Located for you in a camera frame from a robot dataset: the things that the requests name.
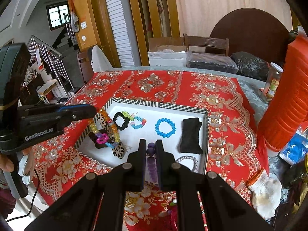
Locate white cardboard box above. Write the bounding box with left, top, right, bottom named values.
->
left=147, top=37, right=187, bottom=67

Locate dark bag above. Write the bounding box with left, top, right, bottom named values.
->
left=281, top=159, right=308, bottom=198

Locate blue bead bracelet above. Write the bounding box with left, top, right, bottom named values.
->
left=155, top=117, right=176, bottom=136

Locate multicolour bead bracelet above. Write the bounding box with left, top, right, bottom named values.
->
left=130, top=116, right=147, bottom=129

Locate black cable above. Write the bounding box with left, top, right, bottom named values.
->
left=6, top=168, right=40, bottom=222

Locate clear coil bracelet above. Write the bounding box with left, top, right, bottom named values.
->
left=175, top=156, right=199, bottom=172

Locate striped jewelry box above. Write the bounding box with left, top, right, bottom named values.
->
left=74, top=97, right=209, bottom=175

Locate blue printed packet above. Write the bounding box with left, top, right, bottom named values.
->
left=279, top=127, right=308, bottom=166

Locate white low shelf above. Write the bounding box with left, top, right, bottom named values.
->
left=36, top=78, right=60, bottom=101

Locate black scrunchie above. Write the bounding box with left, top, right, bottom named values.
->
left=113, top=112, right=130, bottom=131

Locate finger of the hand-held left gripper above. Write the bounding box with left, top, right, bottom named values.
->
left=19, top=104, right=97, bottom=126

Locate black plastic bag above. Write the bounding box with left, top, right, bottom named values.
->
left=231, top=51, right=270, bottom=82

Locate person's left forearm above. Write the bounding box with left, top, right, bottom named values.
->
left=0, top=173, right=16, bottom=222

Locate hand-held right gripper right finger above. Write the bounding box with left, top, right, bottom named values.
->
left=155, top=139, right=273, bottom=231

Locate wooden chair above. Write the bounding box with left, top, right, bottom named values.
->
left=183, top=33, right=230, bottom=56

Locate white chair back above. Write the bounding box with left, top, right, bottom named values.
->
left=88, top=45, right=113, bottom=71

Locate window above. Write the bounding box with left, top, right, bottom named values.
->
left=46, top=1, right=69, bottom=31

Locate orange and yellow bead strand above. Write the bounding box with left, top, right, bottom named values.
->
left=89, top=108, right=121, bottom=147

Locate red ribbed plastic container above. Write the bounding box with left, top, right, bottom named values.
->
left=258, top=26, right=308, bottom=152

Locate white work glove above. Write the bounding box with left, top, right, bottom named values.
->
left=247, top=168, right=282, bottom=219

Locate metal stair railing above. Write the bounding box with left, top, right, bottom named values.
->
left=26, top=35, right=73, bottom=93

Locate round dark wooden tabletop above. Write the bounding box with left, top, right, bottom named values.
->
left=209, top=8, right=290, bottom=64

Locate glass jar with label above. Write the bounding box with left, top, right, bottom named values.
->
left=263, top=62, right=284, bottom=101

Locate red floral tablecloth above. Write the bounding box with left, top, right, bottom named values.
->
left=31, top=70, right=270, bottom=231

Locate black plastic-wrapped package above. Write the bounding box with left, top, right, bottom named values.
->
left=186, top=52, right=239, bottom=74

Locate purple bead hair accessory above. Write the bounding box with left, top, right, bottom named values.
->
left=144, top=143, right=160, bottom=186

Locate leopard print hair clip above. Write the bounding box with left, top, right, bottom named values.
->
left=96, top=114, right=127, bottom=159

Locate hanging grey cloth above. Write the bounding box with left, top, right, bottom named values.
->
left=70, top=8, right=80, bottom=33

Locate person's left hand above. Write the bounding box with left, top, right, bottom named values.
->
left=0, top=147, right=35, bottom=186

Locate pink flower hair clip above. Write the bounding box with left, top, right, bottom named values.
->
left=95, top=131, right=110, bottom=146

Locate black fabric pouch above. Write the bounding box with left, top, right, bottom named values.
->
left=178, top=117, right=204, bottom=155

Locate white louvered panel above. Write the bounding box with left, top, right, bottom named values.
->
left=102, top=0, right=135, bottom=67

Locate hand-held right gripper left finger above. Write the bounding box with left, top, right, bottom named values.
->
left=24, top=139, right=147, bottom=231

